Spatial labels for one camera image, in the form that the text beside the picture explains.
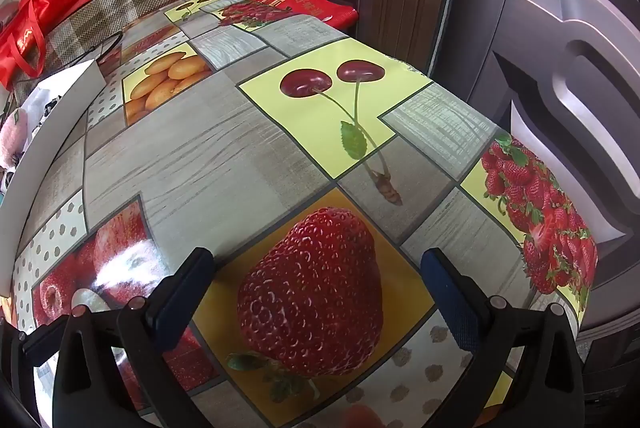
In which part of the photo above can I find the fruit print tablecloth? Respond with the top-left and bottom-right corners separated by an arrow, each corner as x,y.
10,0 -> 598,428

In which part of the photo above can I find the black cable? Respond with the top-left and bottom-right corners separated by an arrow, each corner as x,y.
95,33 -> 123,60

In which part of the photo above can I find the pink plush toy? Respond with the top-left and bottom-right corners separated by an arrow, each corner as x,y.
0,108 -> 28,169

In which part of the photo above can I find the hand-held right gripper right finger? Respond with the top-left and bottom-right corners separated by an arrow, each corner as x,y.
420,248 -> 583,428

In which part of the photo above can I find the red tote bag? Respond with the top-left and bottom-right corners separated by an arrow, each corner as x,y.
0,0 -> 93,91

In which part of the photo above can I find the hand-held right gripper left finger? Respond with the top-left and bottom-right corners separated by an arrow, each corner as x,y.
15,247 -> 216,428

